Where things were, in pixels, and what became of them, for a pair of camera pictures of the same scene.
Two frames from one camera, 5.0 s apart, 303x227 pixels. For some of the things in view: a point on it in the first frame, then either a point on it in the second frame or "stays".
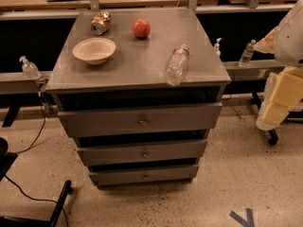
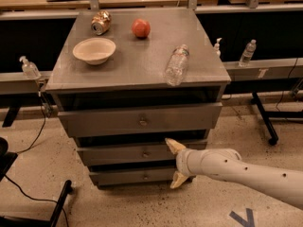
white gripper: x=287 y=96 -> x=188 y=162
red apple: x=141 y=27 stays
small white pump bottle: x=217 y=52 stays
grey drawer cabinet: x=139 y=90 stays
